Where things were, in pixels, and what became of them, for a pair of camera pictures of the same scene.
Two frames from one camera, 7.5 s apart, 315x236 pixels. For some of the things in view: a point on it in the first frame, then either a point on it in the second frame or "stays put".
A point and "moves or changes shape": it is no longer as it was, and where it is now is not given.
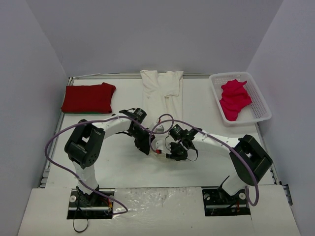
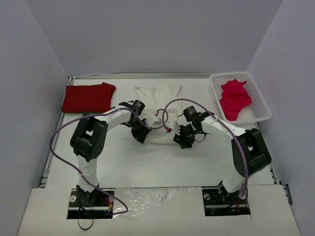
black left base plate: (95, 205) stays put
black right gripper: (177, 152) to (183, 139)
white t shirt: (162, 93) moves or changes shape
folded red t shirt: (88, 99) stays put
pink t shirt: (235, 97) stays put
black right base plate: (217, 202) stays put
